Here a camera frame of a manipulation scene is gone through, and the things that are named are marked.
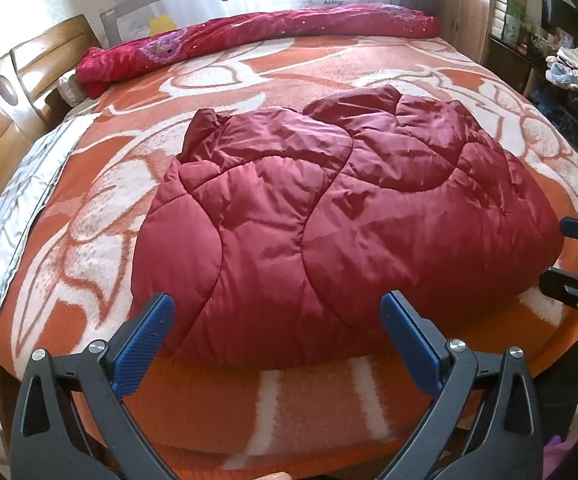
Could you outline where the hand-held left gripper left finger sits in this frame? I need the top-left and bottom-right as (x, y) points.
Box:
(9, 292), (177, 480)

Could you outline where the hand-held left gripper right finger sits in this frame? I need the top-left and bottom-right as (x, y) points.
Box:
(379, 290), (544, 480)

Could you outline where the red padded jacket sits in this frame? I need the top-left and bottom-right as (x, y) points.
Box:
(130, 84), (567, 372)

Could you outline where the pile of clothes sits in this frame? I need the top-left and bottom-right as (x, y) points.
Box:
(544, 45), (578, 131)

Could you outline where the dark cluttered shelf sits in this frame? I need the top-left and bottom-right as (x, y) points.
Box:
(486, 0), (578, 161)

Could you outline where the orange and white blanket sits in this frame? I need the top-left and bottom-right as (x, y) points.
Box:
(0, 35), (578, 480)

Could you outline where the grey white pillow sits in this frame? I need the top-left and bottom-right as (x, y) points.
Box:
(0, 110), (101, 316)

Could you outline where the stack of white green boxes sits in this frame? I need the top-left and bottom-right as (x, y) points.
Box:
(494, 0), (527, 43)

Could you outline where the wooden wardrobe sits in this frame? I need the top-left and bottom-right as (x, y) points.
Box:
(439, 0), (527, 93)

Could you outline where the red floral quilt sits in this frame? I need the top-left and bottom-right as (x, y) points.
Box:
(75, 2), (442, 98)

